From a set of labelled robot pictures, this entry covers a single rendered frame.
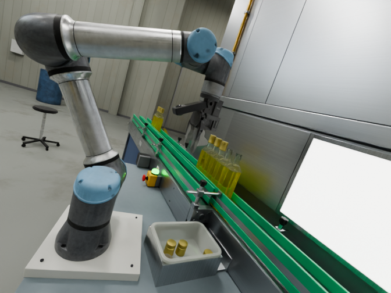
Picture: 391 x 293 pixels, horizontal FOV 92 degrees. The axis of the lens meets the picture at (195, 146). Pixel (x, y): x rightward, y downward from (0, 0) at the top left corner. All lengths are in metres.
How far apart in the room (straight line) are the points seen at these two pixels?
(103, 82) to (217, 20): 4.95
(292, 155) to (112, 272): 0.72
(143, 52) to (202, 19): 8.21
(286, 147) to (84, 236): 0.77
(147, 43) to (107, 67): 7.66
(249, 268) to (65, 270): 0.53
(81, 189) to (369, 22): 1.04
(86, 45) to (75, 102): 0.20
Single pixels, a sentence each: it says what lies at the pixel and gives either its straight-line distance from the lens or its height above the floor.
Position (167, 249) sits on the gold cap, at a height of 0.80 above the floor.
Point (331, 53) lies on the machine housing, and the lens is 0.96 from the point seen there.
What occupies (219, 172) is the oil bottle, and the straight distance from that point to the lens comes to 0.89.
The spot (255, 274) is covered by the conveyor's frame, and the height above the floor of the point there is 0.85.
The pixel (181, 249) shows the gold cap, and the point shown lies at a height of 0.80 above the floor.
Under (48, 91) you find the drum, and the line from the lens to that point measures 7.09.
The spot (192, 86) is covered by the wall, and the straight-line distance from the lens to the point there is 8.22.
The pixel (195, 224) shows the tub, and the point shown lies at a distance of 0.83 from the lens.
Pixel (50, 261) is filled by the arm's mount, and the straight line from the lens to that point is 0.70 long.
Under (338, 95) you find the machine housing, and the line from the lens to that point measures 0.87.
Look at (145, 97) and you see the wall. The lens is 5.85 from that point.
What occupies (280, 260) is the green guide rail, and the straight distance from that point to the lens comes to 0.69.
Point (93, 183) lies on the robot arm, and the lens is 0.58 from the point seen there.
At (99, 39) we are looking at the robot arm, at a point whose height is 1.35.
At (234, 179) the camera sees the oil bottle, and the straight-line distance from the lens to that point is 0.86.
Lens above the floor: 1.27
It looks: 11 degrees down
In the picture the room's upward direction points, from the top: 19 degrees clockwise
